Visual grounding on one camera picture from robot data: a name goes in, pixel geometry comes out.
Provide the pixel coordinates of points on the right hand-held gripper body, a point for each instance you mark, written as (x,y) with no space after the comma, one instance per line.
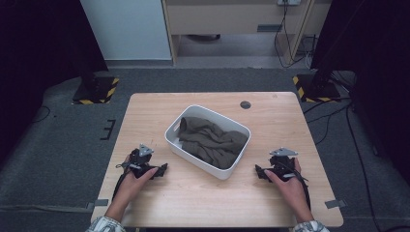
(282,162)

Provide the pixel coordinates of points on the white plastic bin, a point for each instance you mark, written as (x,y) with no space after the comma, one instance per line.
(193,112)

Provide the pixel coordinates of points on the person's left hand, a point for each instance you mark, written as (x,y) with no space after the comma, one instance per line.
(132,188)

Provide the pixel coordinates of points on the person's right hand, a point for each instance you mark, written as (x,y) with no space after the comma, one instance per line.
(293,190)

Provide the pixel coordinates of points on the light wooden desk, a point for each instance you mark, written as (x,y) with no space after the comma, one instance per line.
(225,19)

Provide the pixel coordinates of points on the round grey table grommet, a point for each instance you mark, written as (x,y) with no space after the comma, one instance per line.
(245,105)

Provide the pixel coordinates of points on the olive green shorts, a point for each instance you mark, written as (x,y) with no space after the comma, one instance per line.
(209,141)

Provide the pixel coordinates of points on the black tape marks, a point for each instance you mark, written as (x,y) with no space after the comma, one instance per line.
(109,129)

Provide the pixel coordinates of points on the white cabinet panel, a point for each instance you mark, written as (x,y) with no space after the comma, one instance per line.
(129,29)

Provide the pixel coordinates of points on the dark curtain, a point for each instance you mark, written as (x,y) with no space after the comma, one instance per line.
(380,64)
(32,48)

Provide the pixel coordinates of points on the black stand with striped base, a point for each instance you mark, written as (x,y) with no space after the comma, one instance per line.
(317,90)
(95,92)

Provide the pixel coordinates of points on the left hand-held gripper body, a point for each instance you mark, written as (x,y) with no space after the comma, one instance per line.
(141,158)

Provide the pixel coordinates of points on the grey tape strip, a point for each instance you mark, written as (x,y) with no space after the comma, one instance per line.
(100,202)
(335,203)

